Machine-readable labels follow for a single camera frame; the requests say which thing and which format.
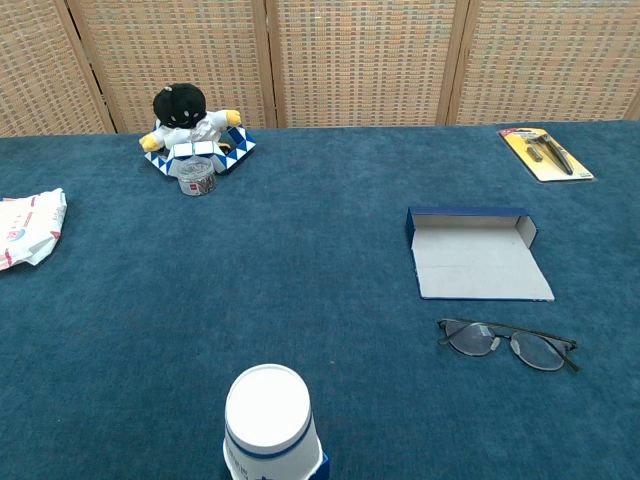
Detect woven wooden folding screen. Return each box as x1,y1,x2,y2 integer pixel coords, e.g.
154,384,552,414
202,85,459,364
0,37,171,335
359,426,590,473
0,0,640,136

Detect white folded cloth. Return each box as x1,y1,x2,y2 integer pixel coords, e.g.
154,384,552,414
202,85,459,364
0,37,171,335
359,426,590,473
0,187,68,272

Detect small blue box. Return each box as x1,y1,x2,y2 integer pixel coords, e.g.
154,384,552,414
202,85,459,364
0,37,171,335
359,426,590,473
405,206,556,302

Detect clear jar of clips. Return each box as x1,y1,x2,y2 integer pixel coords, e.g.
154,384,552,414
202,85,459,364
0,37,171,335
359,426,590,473
177,159,220,197

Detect black-headed plush toy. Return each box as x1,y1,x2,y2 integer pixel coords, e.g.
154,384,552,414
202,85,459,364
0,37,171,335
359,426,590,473
138,82,243,153

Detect black rimmed eyeglasses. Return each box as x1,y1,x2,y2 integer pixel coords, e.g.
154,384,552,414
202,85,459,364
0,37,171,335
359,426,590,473
437,318,581,374

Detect blue white snake puzzle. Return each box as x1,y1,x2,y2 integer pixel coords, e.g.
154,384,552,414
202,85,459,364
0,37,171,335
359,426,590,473
144,124,257,177

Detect white paper cup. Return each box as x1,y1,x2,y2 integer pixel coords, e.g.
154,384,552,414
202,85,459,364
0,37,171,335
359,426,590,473
222,363,324,480

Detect yellow razor blister pack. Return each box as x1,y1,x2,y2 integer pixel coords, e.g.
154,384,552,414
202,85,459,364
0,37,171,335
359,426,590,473
498,127,595,183

